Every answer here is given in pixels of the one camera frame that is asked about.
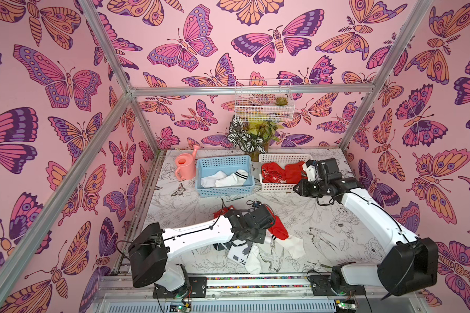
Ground red snowflake sock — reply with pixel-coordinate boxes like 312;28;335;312
214;206;234;219

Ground white plastic basket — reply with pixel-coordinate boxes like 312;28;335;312
258;153;312;192

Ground plain white sock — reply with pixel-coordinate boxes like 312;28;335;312
215;174;240;188

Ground white ankle sock black stripes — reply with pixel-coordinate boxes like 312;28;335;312
280;236;306;260

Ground light blue plastic basket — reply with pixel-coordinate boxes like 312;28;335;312
195;155;255;198

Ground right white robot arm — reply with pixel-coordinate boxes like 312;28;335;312
293;159;438;297

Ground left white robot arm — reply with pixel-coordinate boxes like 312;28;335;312
128;202;275;294

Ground small succulent in basket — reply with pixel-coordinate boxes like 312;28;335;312
275;97;289;106

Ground white sock chevron pattern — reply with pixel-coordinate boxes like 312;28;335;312
214;241;262;275

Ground potted green leafy plant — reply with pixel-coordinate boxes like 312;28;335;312
227;116;283;162

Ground pink watering can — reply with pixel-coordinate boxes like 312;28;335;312
175;145;201;181

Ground white wire wall basket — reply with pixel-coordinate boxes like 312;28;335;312
233;79;295;123

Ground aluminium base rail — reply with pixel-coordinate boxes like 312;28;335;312
89;272;433;312

